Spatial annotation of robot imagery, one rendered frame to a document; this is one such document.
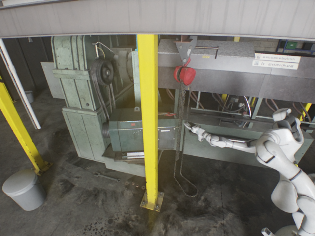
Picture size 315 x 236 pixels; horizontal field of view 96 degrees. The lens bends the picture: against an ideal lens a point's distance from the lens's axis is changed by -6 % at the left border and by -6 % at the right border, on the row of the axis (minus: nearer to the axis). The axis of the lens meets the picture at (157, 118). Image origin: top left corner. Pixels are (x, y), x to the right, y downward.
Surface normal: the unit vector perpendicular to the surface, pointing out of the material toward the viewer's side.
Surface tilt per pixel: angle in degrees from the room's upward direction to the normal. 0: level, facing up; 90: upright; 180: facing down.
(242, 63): 78
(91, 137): 90
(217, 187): 0
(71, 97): 90
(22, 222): 0
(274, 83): 90
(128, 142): 90
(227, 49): 30
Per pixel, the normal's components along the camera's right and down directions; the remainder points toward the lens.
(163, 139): 0.08, 0.52
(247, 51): -0.13, -0.49
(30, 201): 0.64, 0.43
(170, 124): 0.06, -0.25
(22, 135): 0.97, 0.13
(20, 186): 0.01, -0.85
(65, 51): -0.25, 0.34
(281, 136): -0.61, 0.23
